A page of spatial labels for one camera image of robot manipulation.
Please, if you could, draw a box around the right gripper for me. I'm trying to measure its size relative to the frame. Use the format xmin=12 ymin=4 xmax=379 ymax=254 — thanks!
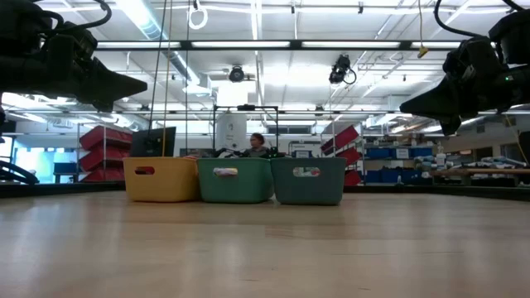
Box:
xmin=399 ymin=61 xmax=530 ymax=137

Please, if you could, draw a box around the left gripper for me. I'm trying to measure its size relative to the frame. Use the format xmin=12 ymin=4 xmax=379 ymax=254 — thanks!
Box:
xmin=0 ymin=52 xmax=148 ymax=113

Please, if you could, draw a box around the yellow plastic bin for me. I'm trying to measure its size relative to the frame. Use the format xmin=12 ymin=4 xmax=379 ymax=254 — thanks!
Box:
xmin=123 ymin=156 xmax=200 ymax=204

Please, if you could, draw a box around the dark blue plastic bin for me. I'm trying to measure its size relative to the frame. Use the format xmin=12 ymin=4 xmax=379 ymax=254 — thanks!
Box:
xmin=270 ymin=156 xmax=348 ymax=206

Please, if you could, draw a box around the teal green plastic bin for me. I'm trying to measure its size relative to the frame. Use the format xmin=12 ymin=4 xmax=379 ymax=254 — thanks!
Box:
xmin=196 ymin=156 xmax=276 ymax=204

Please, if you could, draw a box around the black room monitor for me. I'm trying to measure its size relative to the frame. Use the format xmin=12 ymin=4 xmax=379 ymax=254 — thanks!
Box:
xmin=130 ymin=126 xmax=177 ymax=158

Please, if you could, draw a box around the wooden workbench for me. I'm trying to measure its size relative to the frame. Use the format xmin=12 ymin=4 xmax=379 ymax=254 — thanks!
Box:
xmin=429 ymin=166 xmax=530 ymax=188

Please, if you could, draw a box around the black curved tube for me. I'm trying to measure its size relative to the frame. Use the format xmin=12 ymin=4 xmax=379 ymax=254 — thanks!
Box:
xmin=0 ymin=160 xmax=41 ymax=185

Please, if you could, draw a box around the white machine column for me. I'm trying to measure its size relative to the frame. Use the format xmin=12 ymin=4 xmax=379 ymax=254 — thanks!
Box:
xmin=214 ymin=113 xmax=248 ymax=152

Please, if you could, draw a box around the person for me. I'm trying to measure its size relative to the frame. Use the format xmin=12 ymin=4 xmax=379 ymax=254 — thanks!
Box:
xmin=243 ymin=132 xmax=271 ymax=159

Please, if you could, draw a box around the thin black hanging cable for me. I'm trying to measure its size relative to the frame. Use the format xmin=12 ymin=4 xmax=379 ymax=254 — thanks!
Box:
xmin=147 ymin=0 xmax=168 ymax=133

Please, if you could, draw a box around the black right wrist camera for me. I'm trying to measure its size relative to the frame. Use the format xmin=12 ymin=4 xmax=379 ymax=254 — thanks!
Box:
xmin=442 ymin=36 xmax=503 ymax=82

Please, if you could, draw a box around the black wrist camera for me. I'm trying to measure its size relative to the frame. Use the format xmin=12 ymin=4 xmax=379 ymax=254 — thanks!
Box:
xmin=442 ymin=36 xmax=503 ymax=82
xmin=48 ymin=22 xmax=99 ymax=63

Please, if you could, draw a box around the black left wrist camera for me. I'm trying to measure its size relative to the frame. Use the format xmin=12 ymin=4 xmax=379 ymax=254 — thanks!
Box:
xmin=48 ymin=22 xmax=99 ymax=63

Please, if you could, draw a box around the silver ceiling duct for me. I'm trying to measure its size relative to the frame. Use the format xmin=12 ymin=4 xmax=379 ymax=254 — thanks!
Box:
xmin=115 ymin=0 xmax=202 ymax=86

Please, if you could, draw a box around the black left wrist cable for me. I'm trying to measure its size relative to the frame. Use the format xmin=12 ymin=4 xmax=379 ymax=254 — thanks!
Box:
xmin=39 ymin=0 xmax=113 ymax=33

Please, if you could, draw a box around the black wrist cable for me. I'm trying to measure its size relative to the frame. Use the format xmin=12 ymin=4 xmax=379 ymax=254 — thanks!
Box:
xmin=433 ymin=0 xmax=485 ymax=39
xmin=39 ymin=0 xmax=113 ymax=33

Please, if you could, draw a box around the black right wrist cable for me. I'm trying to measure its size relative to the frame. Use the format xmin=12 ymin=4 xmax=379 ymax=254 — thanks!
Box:
xmin=433 ymin=0 xmax=485 ymax=39

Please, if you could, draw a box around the black camera on bracket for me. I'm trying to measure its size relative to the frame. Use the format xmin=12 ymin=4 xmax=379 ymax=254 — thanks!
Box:
xmin=328 ymin=53 xmax=358 ymax=86

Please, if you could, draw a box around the white cable ring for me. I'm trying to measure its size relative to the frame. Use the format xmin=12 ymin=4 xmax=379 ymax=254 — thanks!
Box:
xmin=187 ymin=2 xmax=210 ymax=31

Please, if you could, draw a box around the black aluminium rig frame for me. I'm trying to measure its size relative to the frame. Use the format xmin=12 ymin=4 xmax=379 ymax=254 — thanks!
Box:
xmin=0 ymin=39 xmax=530 ymax=202

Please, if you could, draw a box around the black round camera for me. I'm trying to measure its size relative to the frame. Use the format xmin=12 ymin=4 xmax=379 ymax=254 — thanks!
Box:
xmin=227 ymin=65 xmax=247 ymax=84

